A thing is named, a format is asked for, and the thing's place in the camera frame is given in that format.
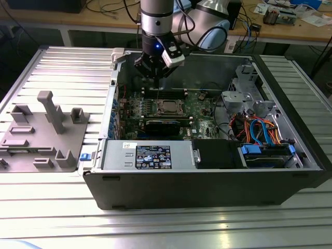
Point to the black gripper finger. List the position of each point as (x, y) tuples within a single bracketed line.
[(163, 72), (146, 67)]

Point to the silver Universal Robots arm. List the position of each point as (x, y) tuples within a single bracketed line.
[(155, 15)]

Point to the CPU socket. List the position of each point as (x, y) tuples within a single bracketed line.
[(166, 114)]

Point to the black round plastic part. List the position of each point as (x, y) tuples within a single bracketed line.
[(136, 84)]

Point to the round coin battery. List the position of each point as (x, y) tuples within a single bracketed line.
[(202, 96)]

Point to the green motherboard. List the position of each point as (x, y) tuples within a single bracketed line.
[(199, 111)]

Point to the installed RAM stick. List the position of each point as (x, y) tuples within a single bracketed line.
[(185, 122)]

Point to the black graphics card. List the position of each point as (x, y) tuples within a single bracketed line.
[(162, 128)]

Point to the white labelled adapter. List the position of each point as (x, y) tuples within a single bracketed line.
[(230, 47)]

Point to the silver metal drive cage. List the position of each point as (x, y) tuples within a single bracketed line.
[(234, 98)]

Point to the tall black desktop box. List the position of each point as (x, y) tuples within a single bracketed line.
[(235, 13)]

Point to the grey power supply unit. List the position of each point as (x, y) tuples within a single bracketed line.
[(114, 155)]

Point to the black drive bay box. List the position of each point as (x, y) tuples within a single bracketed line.
[(215, 154)]

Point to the small black box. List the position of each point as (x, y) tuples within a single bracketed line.
[(255, 27)]

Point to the small blue latch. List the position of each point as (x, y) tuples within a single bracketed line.
[(84, 157)]

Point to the large black equipment box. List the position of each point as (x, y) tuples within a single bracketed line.
[(46, 5)]

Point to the black open PC case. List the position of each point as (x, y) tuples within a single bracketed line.
[(181, 189)]

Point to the copper finned cooler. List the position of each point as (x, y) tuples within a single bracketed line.
[(271, 16)]

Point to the grey plastic parts rack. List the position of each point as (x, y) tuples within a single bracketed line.
[(39, 145)]

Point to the hard disk in blue carrier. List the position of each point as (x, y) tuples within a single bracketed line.
[(267, 159)]

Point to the green circuit device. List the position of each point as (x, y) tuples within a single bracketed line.
[(288, 18)]

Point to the blue cardboard box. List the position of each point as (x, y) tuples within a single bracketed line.
[(306, 3)]

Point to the white paper sheets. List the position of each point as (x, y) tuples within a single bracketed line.
[(315, 20)]

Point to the pale blue plastic object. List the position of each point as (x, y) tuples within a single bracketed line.
[(15, 245)]

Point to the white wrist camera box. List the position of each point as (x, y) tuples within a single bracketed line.
[(173, 55)]

